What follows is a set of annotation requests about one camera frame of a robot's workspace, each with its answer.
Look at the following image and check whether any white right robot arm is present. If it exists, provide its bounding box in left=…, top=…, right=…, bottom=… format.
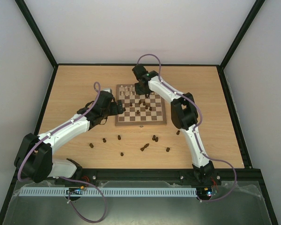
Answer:
left=132, top=64, right=214, bottom=184

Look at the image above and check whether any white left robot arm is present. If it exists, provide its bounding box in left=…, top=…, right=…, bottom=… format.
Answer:
left=14, top=90, right=124, bottom=183

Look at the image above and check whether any wooden chess board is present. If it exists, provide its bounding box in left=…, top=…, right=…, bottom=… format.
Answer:
left=115, top=84, right=167, bottom=127

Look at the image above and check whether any dark fallen king piece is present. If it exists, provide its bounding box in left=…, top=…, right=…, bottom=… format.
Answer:
left=140, top=143, right=149, bottom=151

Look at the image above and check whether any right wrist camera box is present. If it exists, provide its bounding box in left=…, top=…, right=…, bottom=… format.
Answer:
left=132, top=65, right=148, bottom=80

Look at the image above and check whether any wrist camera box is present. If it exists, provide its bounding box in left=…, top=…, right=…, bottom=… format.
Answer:
left=132, top=65, right=148, bottom=80
left=103, top=88, right=112, bottom=94

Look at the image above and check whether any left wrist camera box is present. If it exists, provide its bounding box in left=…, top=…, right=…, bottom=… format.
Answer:
left=103, top=88, right=112, bottom=94

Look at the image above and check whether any grey slotted cable duct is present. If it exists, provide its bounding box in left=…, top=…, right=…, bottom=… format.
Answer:
left=19, top=187, right=197, bottom=198

